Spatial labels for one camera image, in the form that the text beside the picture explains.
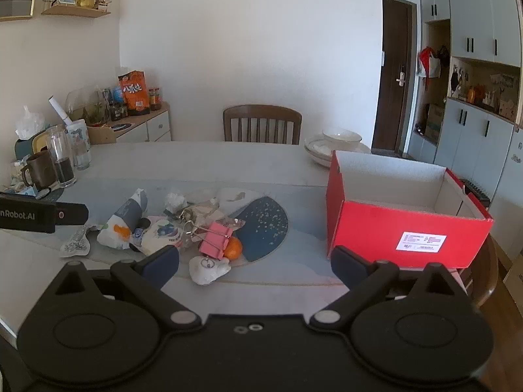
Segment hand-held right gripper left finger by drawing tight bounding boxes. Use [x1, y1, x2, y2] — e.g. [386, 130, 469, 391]
[45, 246, 202, 330]

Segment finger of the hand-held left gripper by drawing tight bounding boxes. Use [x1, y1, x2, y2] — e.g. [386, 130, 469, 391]
[55, 203, 90, 226]

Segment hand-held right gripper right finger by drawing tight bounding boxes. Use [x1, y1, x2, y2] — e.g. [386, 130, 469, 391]
[311, 246, 468, 331]

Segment white blueberry print packet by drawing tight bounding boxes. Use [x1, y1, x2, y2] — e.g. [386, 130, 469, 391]
[139, 218, 184, 256]

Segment red cardboard box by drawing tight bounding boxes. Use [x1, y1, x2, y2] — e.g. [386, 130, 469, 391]
[326, 150, 494, 270]

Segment white tissue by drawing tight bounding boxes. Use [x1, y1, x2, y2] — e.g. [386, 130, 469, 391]
[189, 255, 231, 286]

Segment grey wet wipes pack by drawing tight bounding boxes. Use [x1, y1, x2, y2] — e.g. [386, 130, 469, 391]
[97, 188, 148, 251]

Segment pink binder clip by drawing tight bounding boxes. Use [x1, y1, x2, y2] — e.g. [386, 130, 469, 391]
[184, 220, 234, 261]

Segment white marble desktop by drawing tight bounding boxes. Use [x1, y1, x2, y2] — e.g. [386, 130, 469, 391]
[0, 141, 470, 335]

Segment brown mug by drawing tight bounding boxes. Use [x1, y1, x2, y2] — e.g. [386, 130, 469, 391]
[20, 150, 58, 192]

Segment small drinking glass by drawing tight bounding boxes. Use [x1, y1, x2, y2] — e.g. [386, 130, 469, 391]
[73, 139, 91, 171]

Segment green and yellow tissue box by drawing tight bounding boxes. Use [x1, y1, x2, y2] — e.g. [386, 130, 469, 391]
[15, 106, 52, 160]

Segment white printed cup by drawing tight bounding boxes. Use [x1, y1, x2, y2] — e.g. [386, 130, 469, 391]
[65, 119, 91, 152]

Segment small wooden box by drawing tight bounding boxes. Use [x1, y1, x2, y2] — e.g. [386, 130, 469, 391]
[87, 126, 117, 145]

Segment white tube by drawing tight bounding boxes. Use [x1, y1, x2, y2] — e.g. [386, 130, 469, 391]
[49, 97, 73, 124]

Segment white plate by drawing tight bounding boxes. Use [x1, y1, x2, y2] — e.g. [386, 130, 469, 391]
[304, 137, 371, 160]
[306, 151, 341, 168]

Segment glass fish bowl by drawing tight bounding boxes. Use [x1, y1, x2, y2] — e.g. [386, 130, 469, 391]
[66, 87, 108, 125]

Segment white sideboard cabinet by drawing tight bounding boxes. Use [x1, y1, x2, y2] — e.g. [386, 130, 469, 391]
[88, 102, 172, 144]

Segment white bowl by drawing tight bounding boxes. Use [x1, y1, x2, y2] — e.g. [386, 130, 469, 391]
[322, 128, 363, 148]

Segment orange snack bag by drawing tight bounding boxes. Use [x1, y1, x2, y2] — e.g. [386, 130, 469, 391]
[118, 70, 150, 117]

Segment black shoe rack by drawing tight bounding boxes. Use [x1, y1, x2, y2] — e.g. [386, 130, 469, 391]
[460, 177, 491, 209]

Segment brown cardboard box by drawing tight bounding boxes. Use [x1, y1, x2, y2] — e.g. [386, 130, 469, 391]
[425, 103, 445, 141]

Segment dark brown door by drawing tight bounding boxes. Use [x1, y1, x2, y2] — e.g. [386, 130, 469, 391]
[371, 0, 417, 156]

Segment wooden slat back chair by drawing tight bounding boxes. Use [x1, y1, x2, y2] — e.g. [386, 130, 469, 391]
[223, 105, 302, 145]

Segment red hanging bag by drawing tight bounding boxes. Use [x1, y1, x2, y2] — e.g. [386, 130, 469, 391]
[417, 47, 441, 79]

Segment wooden wall shelf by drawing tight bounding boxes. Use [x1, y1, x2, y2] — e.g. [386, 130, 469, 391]
[41, 0, 112, 19]

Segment grey wall cabinet unit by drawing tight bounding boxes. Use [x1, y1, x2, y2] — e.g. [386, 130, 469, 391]
[404, 0, 523, 246]

